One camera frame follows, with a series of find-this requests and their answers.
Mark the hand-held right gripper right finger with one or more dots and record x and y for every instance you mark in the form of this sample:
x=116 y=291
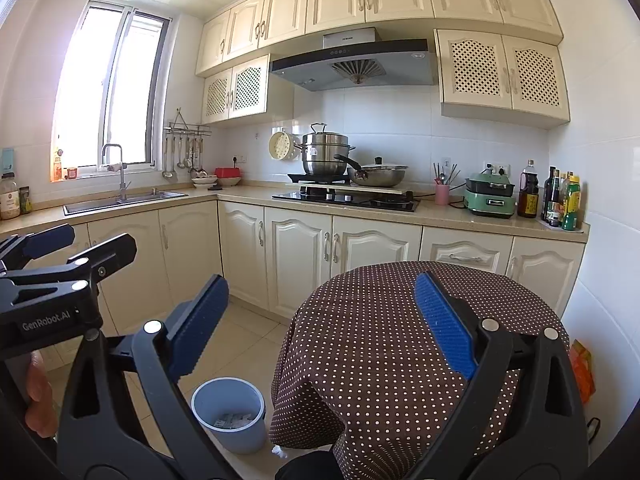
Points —
x=445 y=325

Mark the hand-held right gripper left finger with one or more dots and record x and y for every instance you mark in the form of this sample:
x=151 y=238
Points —
x=200 y=330

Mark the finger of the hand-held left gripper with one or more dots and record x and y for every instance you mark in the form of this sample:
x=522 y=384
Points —
x=107 y=255
x=45 y=241

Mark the clear snack bag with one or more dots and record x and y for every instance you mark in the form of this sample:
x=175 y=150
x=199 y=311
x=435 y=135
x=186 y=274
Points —
x=232 y=421

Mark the blue plastic bucket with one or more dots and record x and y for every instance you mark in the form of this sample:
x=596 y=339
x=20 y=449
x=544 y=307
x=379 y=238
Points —
x=240 y=440

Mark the person's left hand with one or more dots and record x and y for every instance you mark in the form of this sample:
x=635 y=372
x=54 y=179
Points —
x=42 y=395

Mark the small dark jar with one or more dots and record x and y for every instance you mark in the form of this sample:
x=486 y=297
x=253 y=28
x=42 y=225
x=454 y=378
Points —
x=25 y=201

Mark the stainless steel sink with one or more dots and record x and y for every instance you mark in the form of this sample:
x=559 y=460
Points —
x=100 y=205

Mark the glass sauce jar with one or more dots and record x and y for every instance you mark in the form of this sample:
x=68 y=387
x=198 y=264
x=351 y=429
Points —
x=9 y=200

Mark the metal kitchen faucet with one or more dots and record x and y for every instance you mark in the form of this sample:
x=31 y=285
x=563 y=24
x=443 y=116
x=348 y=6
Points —
x=122 y=185

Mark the small red cup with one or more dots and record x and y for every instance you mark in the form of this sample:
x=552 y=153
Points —
x=71 y=173

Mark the brown polka dot tablecloth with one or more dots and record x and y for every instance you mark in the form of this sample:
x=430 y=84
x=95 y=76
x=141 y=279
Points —
x=370 y=340

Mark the orange bottle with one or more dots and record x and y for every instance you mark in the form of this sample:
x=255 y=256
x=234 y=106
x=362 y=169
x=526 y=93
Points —
x=58 y=165

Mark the stacked white bowls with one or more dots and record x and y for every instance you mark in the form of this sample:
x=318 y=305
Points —
x=204 y=182

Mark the row of hanging ladles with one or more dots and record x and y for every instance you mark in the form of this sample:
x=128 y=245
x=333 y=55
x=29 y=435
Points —
x=182 y=157

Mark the green electric cooker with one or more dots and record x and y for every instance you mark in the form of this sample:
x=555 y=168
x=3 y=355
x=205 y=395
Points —
x=487 y=205

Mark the cream lower kitchen cabinets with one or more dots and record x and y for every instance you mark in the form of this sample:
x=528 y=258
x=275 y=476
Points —
x=300 y=250

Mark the pink utensil holder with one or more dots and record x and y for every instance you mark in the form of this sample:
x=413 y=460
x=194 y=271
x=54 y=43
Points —
x=442 y=195

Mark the orange snack bag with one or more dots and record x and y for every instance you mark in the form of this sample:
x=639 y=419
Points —
x=581 y=367

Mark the red box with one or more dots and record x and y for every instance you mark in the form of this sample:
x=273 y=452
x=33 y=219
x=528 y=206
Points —
x=228 y=172

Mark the white fringed under cloth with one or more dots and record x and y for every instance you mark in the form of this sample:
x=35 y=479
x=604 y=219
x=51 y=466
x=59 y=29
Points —
x=281 y=452

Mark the large soy sauce bottle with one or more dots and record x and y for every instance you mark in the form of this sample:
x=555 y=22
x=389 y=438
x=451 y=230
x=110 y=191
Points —
x=527 y=195

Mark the wooden stove board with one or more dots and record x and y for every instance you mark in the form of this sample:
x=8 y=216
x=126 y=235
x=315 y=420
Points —
x=370 y=190

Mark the black gas stove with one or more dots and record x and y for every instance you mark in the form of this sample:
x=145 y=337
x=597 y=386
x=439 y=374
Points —
x=350 y=202

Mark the steel wok with lid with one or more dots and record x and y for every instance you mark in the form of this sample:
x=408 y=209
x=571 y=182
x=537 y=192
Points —
x=380 y=176

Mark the dark glass bottle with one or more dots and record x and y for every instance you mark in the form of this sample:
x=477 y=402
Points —
x=548 y=195
x=556 y=205

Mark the white bottle tray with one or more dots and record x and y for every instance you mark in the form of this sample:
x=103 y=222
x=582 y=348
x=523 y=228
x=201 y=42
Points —
x=582 y=230

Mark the sliding window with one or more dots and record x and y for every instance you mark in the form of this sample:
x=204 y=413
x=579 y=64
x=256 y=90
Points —
x=135 y=90

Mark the green bottle yellow cap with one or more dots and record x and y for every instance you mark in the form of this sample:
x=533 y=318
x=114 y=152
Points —
x=570 y=210

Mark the person's black pants leg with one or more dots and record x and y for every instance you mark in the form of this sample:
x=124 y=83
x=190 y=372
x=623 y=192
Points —
x=310 y=467

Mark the cream perforated steamer plate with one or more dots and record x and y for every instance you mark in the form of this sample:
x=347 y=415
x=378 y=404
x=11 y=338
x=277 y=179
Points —
x=284 y=145

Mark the stainless steel steamer pot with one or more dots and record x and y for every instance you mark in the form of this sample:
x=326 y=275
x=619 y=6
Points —
x=325 y=155

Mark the small lattice door cabinet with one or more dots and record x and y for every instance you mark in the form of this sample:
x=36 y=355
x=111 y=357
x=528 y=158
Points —
x=250 y=87

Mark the wide lattice door cabinet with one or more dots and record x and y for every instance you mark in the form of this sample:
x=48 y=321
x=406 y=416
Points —
x=500 y=70

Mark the black range hood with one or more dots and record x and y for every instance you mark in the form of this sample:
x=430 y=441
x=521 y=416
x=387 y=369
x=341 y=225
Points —
x=350 y=67

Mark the metal wall utensil rack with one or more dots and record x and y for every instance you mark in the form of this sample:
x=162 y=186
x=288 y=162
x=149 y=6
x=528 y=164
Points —
x=187 y=130

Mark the white double wall socket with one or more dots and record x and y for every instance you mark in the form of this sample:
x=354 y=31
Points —
x=495 y=168

